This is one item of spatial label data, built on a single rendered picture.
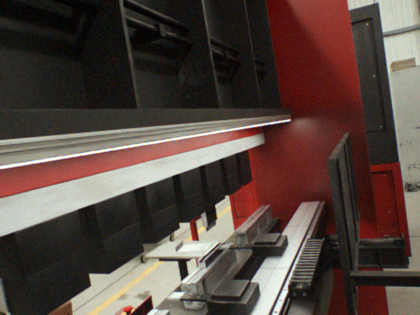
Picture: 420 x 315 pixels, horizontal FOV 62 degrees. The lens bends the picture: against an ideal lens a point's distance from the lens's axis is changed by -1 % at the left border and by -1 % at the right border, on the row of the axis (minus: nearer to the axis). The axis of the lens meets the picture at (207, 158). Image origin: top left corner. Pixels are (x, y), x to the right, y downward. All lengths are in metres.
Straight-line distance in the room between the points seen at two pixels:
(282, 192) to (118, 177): 1.45
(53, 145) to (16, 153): 0.05
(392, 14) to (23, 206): 8.07
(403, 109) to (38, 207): 6.04
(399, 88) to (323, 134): 4.37
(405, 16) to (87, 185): 7.93
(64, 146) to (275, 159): 1.77
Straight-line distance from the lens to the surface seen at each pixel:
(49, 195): 0.74
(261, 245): 1.33
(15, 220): 0.69
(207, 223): 1.38
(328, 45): 2.13
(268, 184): 2.20
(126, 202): 0.91
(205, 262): 1.34
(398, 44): 8.28
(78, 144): 0.51
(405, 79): 6.42
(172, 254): 1.46
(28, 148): 0.46
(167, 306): 1.35
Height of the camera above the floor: 1.45
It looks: 4 degrees down
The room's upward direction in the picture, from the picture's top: 9 degrees counter-clockwise
